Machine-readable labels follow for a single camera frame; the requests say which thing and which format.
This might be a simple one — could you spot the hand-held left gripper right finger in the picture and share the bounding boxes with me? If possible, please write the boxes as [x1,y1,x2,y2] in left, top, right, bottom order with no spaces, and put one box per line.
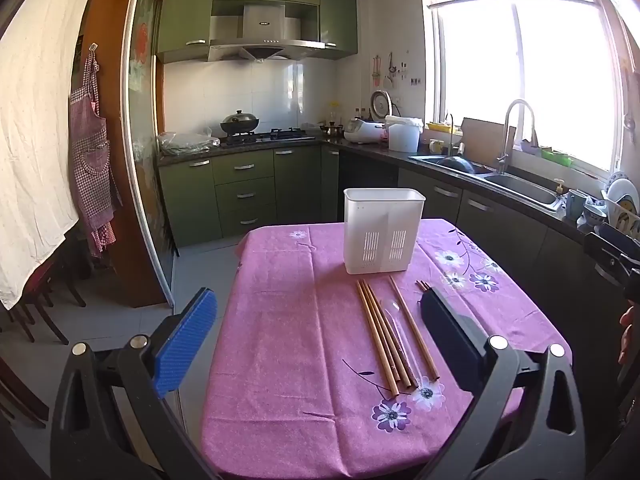
[419,287,588,480]

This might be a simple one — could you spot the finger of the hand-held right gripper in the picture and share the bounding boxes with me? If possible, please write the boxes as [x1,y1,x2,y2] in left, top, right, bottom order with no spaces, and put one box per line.
[583,232,628,287]
[598,222,640,251]

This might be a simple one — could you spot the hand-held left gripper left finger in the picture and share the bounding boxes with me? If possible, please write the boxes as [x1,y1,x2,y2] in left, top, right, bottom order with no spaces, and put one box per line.
[50,287,221,480]

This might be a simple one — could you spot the white plastic utensil holder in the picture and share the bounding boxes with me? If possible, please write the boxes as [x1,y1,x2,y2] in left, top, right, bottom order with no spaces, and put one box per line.
[343,187,427,276]

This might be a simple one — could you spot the person's right hand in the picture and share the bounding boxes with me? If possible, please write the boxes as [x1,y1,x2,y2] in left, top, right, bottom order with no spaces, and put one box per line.
[619,305,640,367]

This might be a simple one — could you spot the patterned bowl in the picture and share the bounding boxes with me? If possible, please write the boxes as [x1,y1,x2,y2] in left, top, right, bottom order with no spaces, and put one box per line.
[582,202,609,229]

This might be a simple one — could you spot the white dishes in rack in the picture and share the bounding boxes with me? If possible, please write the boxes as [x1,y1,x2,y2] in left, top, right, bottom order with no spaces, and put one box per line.
[599,170,640,242]

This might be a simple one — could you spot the clear plastic utensil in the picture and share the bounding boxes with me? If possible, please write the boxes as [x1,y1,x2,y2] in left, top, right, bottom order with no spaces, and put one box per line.
[381,299,418,390]

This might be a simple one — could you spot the teal mug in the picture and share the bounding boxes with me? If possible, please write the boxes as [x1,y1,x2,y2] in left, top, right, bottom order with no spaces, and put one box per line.
[564,188,589,222]

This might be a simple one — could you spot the green container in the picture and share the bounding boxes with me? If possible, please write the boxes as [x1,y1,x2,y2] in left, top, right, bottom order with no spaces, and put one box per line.
[539,147,574,167]

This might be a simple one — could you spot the pink floral tablecloth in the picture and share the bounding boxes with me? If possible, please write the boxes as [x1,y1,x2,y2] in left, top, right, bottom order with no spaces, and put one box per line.
[200,218,573,480]

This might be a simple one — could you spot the steel double sink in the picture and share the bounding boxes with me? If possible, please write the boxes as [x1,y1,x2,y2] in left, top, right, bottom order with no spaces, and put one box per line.
[408,154,564,212]

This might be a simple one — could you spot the dark wooden chair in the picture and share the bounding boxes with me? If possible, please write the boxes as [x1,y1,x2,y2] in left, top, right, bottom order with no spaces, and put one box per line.
[0,240,87,347]

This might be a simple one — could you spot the tall steel faucet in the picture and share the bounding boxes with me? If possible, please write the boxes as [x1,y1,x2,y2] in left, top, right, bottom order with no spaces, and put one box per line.
[496,99,539,175]

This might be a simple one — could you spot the green base cabinets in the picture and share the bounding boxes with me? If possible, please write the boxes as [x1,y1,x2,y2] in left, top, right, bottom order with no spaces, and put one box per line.
[157,142,623,341]

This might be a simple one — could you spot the wooden cutting board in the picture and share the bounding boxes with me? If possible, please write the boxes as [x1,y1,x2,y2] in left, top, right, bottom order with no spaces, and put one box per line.
[460,117,517,162]

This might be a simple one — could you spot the dark bowl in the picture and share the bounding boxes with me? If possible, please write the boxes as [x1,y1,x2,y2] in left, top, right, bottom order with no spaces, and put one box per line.
[439,156,481,174]

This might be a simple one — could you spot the window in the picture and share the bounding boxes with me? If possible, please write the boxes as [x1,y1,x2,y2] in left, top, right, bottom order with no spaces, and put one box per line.
[423,0,632,175]

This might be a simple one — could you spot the clear plastic bag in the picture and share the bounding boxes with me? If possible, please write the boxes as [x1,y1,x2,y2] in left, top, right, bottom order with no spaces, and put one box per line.
[158,131,221,156]

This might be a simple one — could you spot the dark stone countertop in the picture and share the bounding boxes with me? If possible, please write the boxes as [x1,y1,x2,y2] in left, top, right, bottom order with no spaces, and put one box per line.
[157,136,601,233]

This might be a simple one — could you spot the yellow tray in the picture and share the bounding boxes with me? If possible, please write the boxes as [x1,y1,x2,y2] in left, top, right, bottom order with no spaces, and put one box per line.
[425,120,464,136]

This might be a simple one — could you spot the checkered apron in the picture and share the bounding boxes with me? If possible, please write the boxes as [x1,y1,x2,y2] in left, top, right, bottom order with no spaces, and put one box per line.
[69,49,122,259]

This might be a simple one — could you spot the white bucket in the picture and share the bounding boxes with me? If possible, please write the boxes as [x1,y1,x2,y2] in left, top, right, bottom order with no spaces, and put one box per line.
[384,115,425,154]

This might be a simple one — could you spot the black gas stove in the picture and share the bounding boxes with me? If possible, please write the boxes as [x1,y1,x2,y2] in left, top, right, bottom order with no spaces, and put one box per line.
[220,127,309,146]

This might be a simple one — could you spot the black wok with lid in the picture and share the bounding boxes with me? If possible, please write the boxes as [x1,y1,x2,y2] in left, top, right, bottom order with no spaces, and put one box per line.
[220,109,261,136]

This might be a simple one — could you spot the white rice cooker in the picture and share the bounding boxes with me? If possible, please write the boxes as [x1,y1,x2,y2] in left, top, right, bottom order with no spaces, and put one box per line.
[344,117,389,145]

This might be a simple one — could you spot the glass sliding door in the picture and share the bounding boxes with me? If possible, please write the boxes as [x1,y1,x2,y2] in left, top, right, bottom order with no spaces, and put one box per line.
[121,0,177,307]

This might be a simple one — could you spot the round grey lid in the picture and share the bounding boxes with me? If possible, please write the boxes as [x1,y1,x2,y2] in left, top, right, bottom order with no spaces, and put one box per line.
[370,90,394,122]

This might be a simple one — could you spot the white hanging cloth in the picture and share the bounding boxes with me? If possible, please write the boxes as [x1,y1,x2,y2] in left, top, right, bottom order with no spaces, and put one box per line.
[0,0,101,311]

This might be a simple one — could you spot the steel range hood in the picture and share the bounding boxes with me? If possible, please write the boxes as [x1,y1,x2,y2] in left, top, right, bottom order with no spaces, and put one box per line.
[207,0,327,64]

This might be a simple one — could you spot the hanging wall utensils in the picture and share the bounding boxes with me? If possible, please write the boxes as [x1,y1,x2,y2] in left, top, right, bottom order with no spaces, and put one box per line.
[370,52,427,89]

